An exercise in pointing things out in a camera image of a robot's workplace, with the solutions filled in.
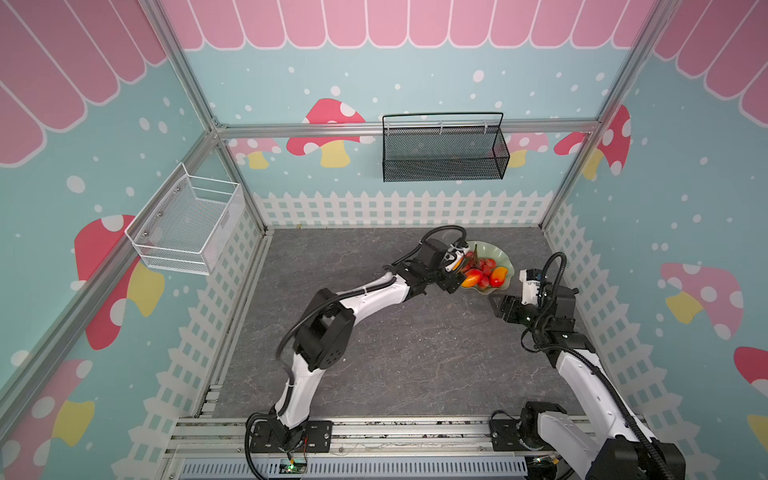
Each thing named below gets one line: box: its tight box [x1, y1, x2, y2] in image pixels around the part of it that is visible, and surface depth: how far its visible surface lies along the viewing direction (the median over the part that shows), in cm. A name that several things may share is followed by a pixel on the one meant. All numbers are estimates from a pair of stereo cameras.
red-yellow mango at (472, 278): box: [461, 269, 483, 288], surface depth 97 cm
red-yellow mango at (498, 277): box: [489, 266, 508, 288], surface depth 99 cm
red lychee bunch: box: [461, 244, 497, 289], surface depth 102 cm
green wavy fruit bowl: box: [463, 240, 515, 295], surface depth 102 cm
